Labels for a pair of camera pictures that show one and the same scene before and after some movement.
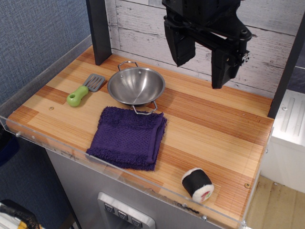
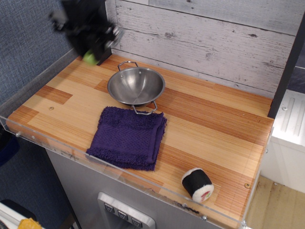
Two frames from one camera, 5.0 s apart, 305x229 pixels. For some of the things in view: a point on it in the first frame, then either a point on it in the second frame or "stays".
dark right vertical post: (288, 67) stays
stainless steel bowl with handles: (138, 86) stays
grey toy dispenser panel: (116, 214) stays
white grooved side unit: (284, 160) stays
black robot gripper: (216, 23) to (86, 22)
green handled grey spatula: (92, 84) to (89, 58)
